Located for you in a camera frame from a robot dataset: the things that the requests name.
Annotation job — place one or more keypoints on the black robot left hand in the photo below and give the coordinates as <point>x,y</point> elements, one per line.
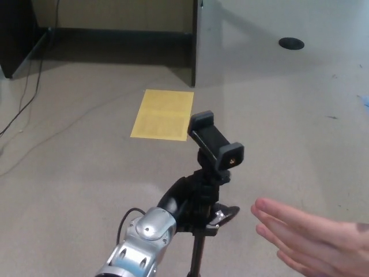
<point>178,196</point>

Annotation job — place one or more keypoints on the person's bare hand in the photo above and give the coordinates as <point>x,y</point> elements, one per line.
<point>317,239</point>

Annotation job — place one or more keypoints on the black tripod with phone holder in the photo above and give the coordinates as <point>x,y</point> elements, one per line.
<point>213,135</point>

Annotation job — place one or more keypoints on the yellow paper sheet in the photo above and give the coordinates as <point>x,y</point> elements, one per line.
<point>164,115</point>

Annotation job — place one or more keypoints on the dark wooden desk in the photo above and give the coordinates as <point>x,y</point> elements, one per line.
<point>187,49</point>

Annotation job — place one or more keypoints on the black round floor grommet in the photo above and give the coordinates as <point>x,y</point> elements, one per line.
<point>291,43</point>

